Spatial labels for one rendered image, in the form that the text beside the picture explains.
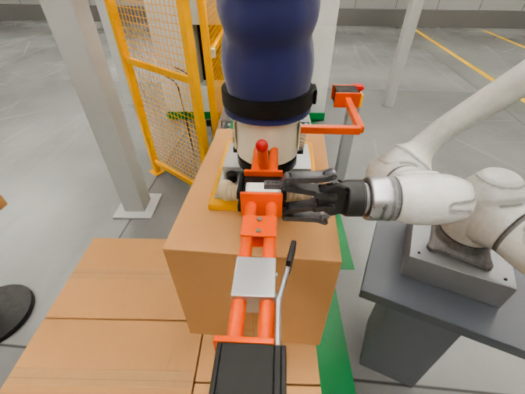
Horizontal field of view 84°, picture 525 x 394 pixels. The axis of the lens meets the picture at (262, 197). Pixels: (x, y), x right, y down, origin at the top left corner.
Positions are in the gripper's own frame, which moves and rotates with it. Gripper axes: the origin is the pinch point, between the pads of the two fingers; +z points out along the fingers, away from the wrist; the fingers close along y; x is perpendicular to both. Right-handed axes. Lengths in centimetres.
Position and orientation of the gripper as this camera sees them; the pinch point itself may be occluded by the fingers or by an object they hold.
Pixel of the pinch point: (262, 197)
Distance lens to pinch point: 59.4
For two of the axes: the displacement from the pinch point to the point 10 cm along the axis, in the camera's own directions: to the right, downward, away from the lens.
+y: 0.0, 7.7, 6.4
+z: -10.0, -0.1, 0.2
